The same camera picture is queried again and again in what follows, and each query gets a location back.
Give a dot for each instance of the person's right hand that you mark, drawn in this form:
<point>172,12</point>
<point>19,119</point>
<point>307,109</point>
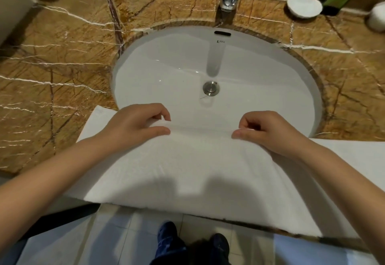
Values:
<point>270,132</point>

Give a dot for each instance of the person's left hand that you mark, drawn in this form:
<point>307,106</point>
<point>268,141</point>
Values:
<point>132,126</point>

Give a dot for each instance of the person's left thumb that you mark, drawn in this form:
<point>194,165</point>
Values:
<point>159,131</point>

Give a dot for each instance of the person's right thumb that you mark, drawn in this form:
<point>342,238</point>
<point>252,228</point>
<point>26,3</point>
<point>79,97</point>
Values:
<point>243,134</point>

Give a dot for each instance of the white towel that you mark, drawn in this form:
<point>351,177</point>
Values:
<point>186,171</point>

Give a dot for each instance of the person's left forearm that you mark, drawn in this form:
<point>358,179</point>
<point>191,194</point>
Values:
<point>51,177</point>

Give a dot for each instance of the person's right forearm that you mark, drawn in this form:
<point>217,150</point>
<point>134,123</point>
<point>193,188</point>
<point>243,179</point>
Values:
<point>343,183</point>

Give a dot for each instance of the metal drain stopper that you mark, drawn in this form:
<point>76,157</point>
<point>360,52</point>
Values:
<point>211,88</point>

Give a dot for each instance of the white oval sink basin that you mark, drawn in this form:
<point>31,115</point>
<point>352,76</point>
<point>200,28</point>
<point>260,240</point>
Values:
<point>168,75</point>

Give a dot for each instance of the person's dark blue left shoe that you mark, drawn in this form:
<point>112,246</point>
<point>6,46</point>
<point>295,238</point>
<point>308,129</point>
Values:
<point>167,233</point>

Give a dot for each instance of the person's dark blue shoe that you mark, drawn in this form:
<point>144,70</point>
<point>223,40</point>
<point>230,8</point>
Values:
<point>219,243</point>
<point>167,233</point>

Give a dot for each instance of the person's dark blue right shoe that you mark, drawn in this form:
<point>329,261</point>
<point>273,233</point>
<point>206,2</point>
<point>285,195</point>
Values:
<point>219,243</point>

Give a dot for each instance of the person's dark trousers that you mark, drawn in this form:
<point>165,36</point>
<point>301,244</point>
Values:
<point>171,255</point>

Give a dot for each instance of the white shell-shaped soap dish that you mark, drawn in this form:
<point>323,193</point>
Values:
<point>303,5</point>

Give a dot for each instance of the white round cup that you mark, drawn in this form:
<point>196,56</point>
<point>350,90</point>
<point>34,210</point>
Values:
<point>377,16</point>

